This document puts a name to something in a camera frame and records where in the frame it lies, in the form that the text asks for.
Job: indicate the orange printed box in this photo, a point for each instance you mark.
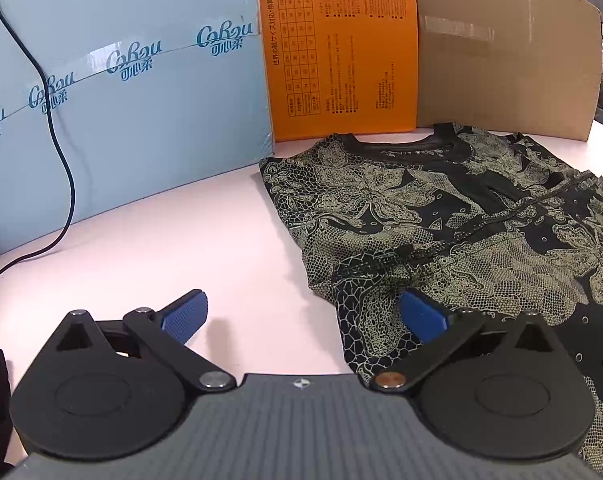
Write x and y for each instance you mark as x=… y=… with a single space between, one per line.
x=346 y=60

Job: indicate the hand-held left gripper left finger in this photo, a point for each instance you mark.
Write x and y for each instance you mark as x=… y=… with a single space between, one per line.
x=184 y=315

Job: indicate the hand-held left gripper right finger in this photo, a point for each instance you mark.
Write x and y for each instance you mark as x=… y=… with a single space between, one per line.
x=424 y=316

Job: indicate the light blue carton box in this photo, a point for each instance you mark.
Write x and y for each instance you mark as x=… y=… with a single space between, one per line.
x=146 y=125

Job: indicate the black patterned shirt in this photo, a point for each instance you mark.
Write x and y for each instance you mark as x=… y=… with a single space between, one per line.
x=431 y=210

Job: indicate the brown cardboard box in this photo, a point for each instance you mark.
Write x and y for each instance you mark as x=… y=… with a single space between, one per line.
x=501 y=70

